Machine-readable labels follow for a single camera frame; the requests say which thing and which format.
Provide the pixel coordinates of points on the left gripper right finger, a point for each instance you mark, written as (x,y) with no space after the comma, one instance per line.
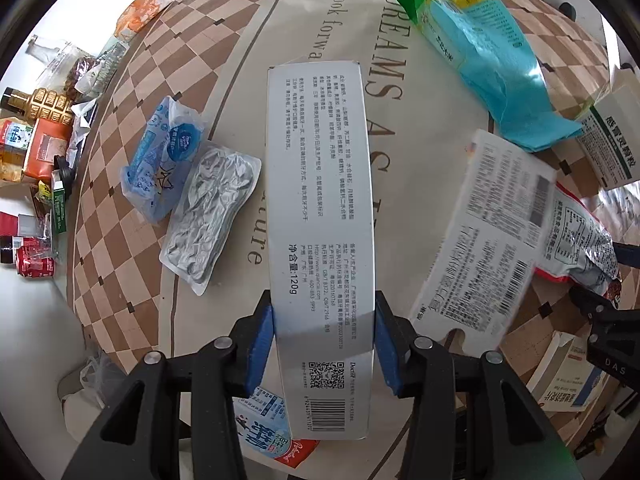
(472,418)

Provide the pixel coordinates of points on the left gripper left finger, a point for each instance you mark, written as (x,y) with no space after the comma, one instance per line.
(137,434)

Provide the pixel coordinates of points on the blue white drink carton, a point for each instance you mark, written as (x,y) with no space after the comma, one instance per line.
(262,424)

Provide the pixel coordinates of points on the teal green snack bag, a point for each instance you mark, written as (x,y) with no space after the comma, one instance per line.
(483,43)

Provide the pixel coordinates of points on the long white toothpaste box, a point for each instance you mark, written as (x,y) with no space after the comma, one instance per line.
(321,246)

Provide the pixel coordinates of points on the white blue small box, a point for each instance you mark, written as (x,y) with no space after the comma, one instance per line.
(564,381)

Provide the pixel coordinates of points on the red silver snack bag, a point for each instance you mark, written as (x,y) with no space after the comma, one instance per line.
(578,248)

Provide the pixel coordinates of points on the white green medicine box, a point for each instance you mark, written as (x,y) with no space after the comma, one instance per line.
(610,137)

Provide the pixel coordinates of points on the green small box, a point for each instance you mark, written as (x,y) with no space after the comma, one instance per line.
(58,205)

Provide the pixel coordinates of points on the blue white plastic wrapper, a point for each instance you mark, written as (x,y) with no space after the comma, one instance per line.
(154,179)

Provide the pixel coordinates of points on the silver crinkled foil pouch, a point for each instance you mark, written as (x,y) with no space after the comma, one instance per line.
(220,182)

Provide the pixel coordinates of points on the orange box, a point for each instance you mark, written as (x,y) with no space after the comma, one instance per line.
(49,139)

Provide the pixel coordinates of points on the gold patterned bottle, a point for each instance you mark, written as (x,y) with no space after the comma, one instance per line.
(42,103)

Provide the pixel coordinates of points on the orange snack bag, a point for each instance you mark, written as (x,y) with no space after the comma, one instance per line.
(136,16)

